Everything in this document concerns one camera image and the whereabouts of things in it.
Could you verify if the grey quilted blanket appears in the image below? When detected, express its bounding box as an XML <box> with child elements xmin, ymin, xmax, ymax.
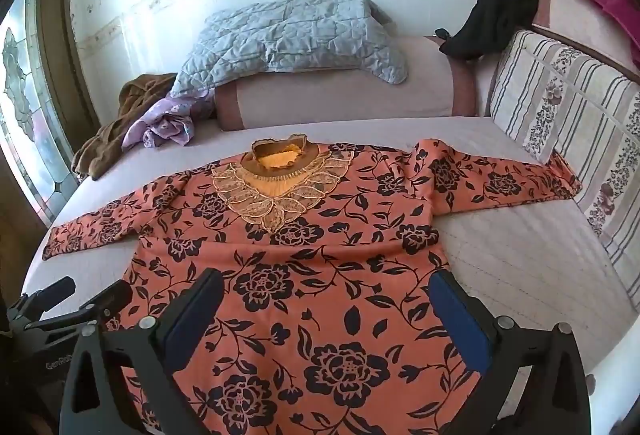
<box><xmin>170</xmin><ymin>0</ymin><xmax>408</xmax><ymax>100</ymax></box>

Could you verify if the pink quilted bed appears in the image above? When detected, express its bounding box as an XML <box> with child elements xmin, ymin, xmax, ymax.
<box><xmin>20</xmin><ymin>115</ymin><xmax>640</xmax><ymax>435</ymax></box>

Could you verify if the orange black floral blouse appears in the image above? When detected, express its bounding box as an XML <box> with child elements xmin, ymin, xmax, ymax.
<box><xmin>42</xmin><ymin>133</ymin><xmax>583</xmax><ymax>435</ymax></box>

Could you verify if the brown garment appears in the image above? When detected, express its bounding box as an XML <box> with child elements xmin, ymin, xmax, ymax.
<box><xmin>72</xmin><ymin>73</ymin><xmax>178</xmax><ymax>180</ymax></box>

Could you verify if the striped floral cushion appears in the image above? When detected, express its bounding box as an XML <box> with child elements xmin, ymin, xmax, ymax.
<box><xmin>487</xmin><ymin>30</ymin><xmax>640</xmax><ymax>276</ymax></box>

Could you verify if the stained glass window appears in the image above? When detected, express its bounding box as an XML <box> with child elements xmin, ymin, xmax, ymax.
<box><xmin>0</xmin><ymin>0</ymin><xmax>83</xmax><ymax>228</ymax></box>

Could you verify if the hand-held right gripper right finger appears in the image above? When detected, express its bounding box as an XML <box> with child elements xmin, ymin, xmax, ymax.
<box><xmin>429</xmin><ymin>270</ymin><xmax>593</xmax><ymax>435</ymax></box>

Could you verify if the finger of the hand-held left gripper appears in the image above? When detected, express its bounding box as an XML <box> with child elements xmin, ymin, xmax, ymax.
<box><xmin>25</xmin><ymin>280</ymin><xmax>134</xmax><ymax>332</ymax></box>
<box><xmin>7</xmin><ymin>277</ymin><xmax>77</xmax><ymax>317</ymax></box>

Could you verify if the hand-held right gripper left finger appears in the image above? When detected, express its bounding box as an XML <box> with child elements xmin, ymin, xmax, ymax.
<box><xmin>59</xmin><ymin>267</ymin><xmax>226</xmax><ymax>435</ymax></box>

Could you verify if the pink padded backrest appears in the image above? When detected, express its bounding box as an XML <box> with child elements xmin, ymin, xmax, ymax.
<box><xmin>530</xmin><ymin>0</ymin><xmax>640</xmax><ymax>80</ymax></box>

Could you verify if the black garment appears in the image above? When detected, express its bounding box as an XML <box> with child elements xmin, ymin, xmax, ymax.
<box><xmin>439</xmin><ymin>0</ymin><xmax>566</xmax><ymax>60</ymax></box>

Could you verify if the pink bolster pillow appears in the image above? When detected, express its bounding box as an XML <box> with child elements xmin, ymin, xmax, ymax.
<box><xmin>215</xmin><ymin>35</ymin><xmax>478</xmax><ymax>133</ymax></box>

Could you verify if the purple floral cloth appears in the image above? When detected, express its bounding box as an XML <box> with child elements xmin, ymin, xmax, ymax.
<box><xmin>122</xmin><ymin>96</ymin><xmax>196</xmax><ymax>150</ymax></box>

